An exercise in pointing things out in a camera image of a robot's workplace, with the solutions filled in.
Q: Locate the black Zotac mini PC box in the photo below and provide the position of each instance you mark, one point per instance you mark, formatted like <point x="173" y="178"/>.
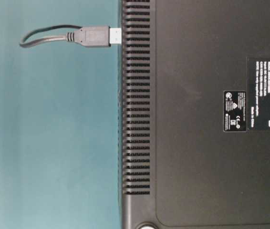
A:
<point x="194" y="114"/>

